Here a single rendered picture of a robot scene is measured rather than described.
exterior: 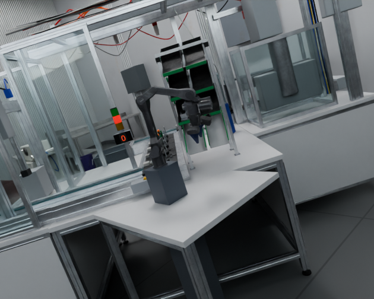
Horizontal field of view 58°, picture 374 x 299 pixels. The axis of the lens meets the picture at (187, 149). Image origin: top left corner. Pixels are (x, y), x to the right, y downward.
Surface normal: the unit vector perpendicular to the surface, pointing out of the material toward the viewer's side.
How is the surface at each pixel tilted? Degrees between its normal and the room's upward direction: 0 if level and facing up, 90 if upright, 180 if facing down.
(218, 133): 45
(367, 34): 90
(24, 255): 90
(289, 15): 90
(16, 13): 90
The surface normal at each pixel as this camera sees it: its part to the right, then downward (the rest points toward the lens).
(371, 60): -0.72, 0.36
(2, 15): 0.63, -0.02
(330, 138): 0.07, 0.21
